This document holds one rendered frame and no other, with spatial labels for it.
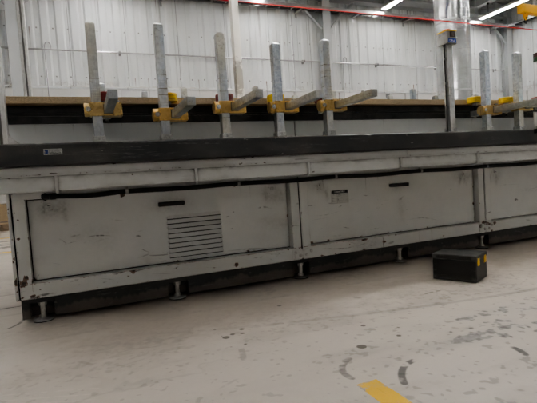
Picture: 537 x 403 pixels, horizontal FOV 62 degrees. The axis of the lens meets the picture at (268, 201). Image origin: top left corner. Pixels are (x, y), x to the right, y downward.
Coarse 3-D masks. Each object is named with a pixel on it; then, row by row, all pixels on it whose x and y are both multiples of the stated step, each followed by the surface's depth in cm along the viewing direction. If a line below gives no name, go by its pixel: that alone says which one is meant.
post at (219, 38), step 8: (216, 40) 183; (224, 40) 184; (216, 48) 183; (224, 48) 184; (216, 56) 184; (224, 56) 184; (216, 64) 185; (224, 64) 184; (224, 72) 184; (224, 80) 184; (224, 88) 184; (224, 96) 184; (224, 120) 184; (224, 128) 184
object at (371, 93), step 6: (366, 90) 181; (372, 90) 178; (354, 96) 189; (360, 96) 185; (366, 96) 181; (372, 96) 178; (336, 102) 202; (342, 102) 198; (348, 102) 193; (354, 102) 192
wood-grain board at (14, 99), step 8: (8, 96) 169; (16, 96) 170; (24, 96) 171; (8, 104) 170; (16, 104) 171; (24, 104) 172; (32, 104) 173; (40, 104) 174; (48, 104) 176; (56, 104) 177; (64, 104) 178; (72, 104) 179; (80, 104) 180; (128, 104) 187; (136, 104) 188; (144, 104) 189; (152, 104) 191; (176, 104) 194; (200, 104) 198; (208, 104) 200; (256, 104) 208; (264, 104) 210; (312, 104) 220; (352, 104) 228; (360, 104) 230; (368, 104) 232; (376, 104) 234; (384, 104) 236; (392, 104) 238; (400, 104) 240; (408, 104) 242; (416, 104) 244; (424, 104) 246; (432, 104) 248; (440, 104) 250; (456, 104) 255; (464, 104) 257; (480, 104) 262
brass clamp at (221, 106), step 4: (216, 104) 182; (220, 104) 183; (224, 104) 183; (228, 104) 184; (212, 108) 186; (216, 108) 182; (220, 108) 183; (224, 108) 183; (228, 108) 184; (244, 108) 187; (216, 112) 183; (220, 112) 183; (224, 112) 183; (228, 112) 184; (232, 112) 185; (236, 112) 185; (240, 112) 186; (244, 112) 187
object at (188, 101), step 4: (188, 96) 150; (192, 96) 150; (184, 100) 153; (188, 100) 150; (192, 100) 150; (180, 104) 160; (184, 104) 154; (188, 104) 150; (192, 104) 150; (176, 108) 167; (180, 108) 160; (184, 108) 155; (188, 108) 156; (172, 112) 174; (176, 112) 167; (180, 112) 164; (184, 112) 164; (172, 116) 175; (176, 116) 172; (180, 116) 173
